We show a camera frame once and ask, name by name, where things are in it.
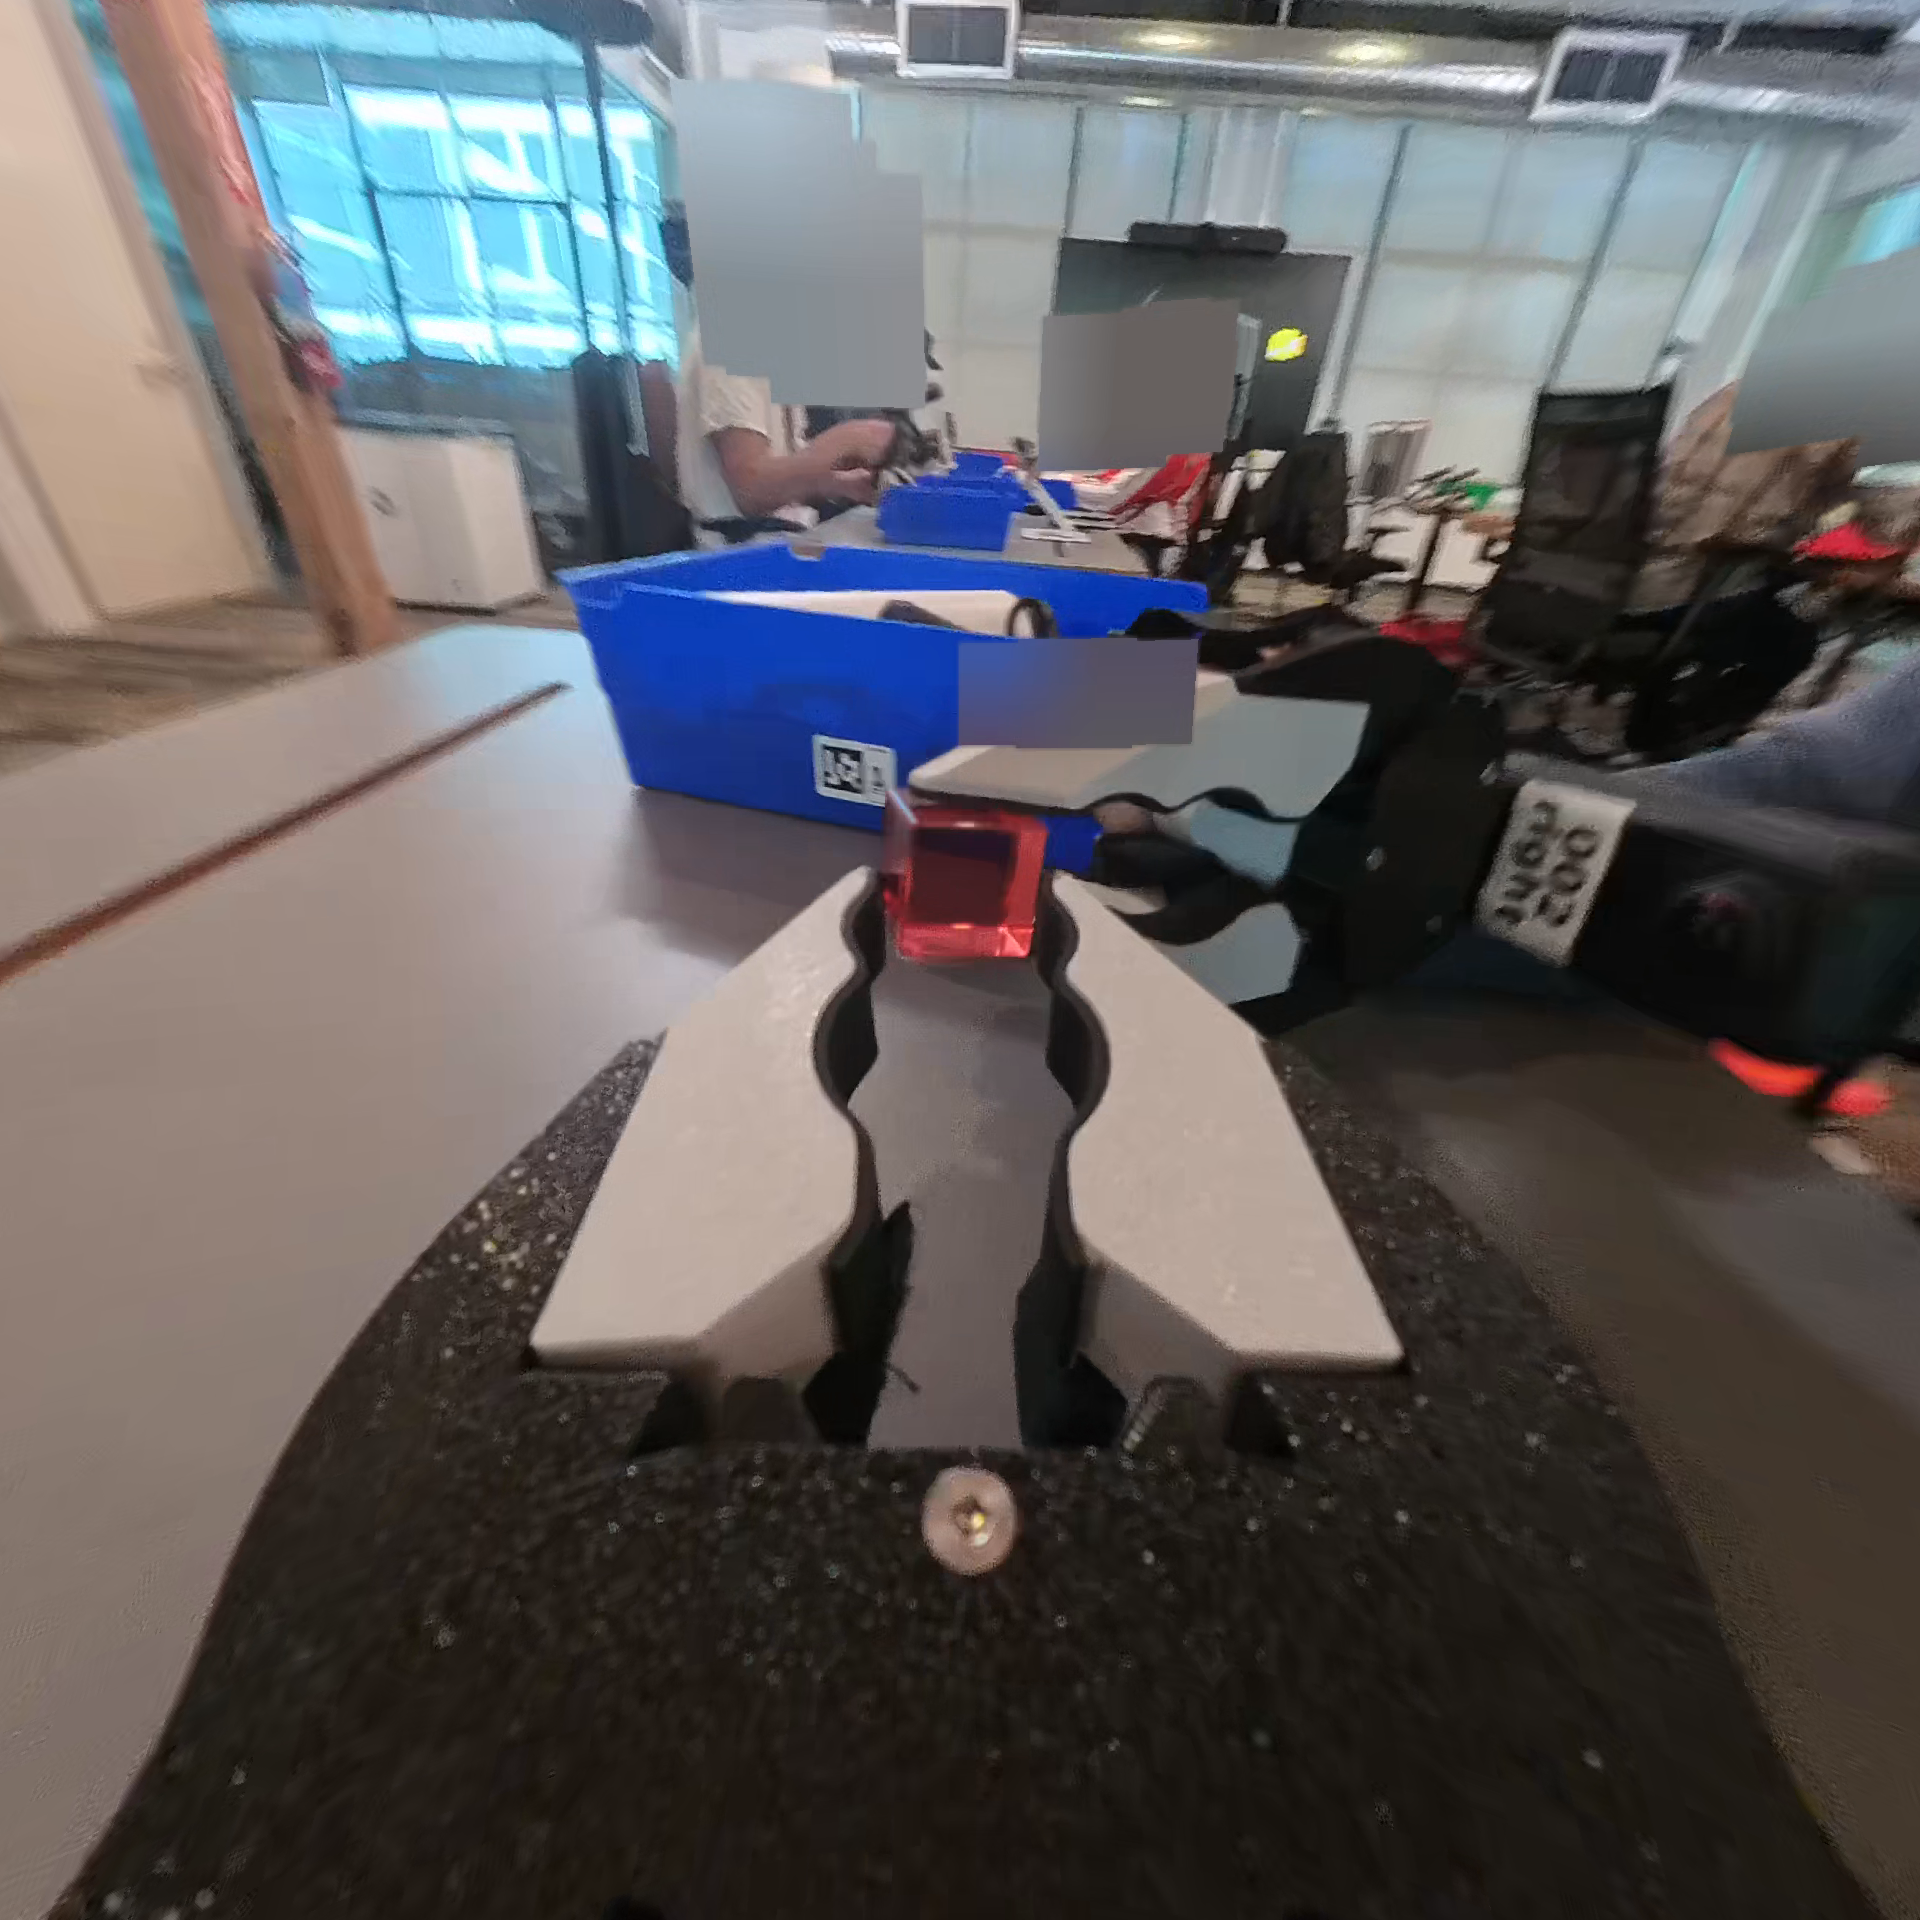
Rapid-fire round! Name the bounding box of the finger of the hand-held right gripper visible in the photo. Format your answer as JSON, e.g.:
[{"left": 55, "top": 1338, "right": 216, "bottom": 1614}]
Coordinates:
[
  {"left": 908, "top": 681, "right": 1374, "bottom": 823},
  {"left": 1093, "top": 832, "right": 1324, "bottom": 1042}
]

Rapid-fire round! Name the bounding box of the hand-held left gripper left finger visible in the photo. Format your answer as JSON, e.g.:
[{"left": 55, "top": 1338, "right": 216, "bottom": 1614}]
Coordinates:
[{"left": 529, "top": 868, "right": 922, "bottom": 1449}]

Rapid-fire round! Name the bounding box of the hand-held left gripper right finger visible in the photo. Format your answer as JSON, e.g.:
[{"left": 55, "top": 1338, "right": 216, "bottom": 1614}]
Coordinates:
[{"left": 1015, "top": 874, "right": 1410, "bottom": 1449}]

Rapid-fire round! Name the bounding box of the red translucent cube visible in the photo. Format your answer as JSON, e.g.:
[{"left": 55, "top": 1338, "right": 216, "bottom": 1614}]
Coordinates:
[{"left": 878, "top": 788, "right": 1052, "bottom": 965}]

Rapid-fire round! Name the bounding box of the blue bin with white label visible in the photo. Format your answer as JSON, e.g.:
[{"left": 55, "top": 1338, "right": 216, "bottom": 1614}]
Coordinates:
[{"left": 560, "top": 542, "right": 1215, "bottom": 874}]

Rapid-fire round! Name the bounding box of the white rounded object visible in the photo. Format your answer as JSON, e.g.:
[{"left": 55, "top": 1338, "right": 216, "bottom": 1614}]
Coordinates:
[{"left": 696, "top": 586, "right": 1038, "bottom": 643}]

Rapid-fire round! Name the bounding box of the orange traffic cone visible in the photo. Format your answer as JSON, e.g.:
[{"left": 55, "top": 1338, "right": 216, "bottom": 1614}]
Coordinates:
[{"left": 1709, "top": 1035, "right": 1895, "bottom": 1122}]

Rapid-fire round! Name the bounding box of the red white garment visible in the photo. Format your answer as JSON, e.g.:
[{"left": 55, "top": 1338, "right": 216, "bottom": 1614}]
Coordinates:
[{"left": 1101, "top": 449, "right": 1222, "bottom": 540}]

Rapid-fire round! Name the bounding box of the black mesh office chair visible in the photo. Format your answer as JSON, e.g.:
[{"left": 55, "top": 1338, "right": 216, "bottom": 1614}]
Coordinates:
[{"left": 1475, "top": 383, "right": 1680, "bottom": 670}]

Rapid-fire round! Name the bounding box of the blue plastic bin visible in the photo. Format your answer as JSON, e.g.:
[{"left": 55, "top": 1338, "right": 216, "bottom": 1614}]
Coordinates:
[{"left": 877, "top": 449, "right": 1082, "bottom": 553}]

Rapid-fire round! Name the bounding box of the large black display screen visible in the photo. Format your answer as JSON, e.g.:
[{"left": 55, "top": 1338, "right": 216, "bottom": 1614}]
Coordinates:
[{"left": 1048, "top": 233, "right": 1356, "bottom": 454}]

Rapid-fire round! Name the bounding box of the black chair back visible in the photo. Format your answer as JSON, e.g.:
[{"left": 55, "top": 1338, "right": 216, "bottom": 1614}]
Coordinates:
[{"left": 571, "top": 350, "right": 699, "bottom": 565}]

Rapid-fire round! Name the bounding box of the white recycling cabinet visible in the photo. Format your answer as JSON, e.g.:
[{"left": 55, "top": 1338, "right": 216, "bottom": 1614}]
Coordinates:
[{"left": 338, "top": 422, "right": 547, "bottom": 614}]

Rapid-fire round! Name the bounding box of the red fire extinguisher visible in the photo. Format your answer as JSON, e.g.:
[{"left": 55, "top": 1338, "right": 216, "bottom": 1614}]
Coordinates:
[{"left": 262, "top": 237, "right": 342, "bottom": 399}]

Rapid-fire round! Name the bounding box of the large paned window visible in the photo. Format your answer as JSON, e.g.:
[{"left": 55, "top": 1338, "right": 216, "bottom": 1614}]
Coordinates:
[{"left": 203, "top": 0, "right": 684, "bottom": 369}]

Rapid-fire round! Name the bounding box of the white door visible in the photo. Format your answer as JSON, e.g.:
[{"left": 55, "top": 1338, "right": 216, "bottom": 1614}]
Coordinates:
[{"left": 0, "top": 0, "right": 273, "bottom": 641}]

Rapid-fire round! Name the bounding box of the large duct vent grille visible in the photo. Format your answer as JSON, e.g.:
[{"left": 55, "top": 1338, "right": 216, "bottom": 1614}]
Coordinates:
[{"left": 1532, "top": 26, "right": 1689, "bottom": 124}]

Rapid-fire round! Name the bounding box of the small duct vent grille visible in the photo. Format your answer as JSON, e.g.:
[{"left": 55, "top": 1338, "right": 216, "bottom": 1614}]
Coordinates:
[{"left": 898, "top": 0, "right": 1021, "bottom": 82}]

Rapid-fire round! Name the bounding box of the wooden support post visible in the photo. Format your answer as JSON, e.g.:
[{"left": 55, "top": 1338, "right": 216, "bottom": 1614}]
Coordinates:
[{"left": 103, "top": 0, "right": 400, "bottom": 655}]

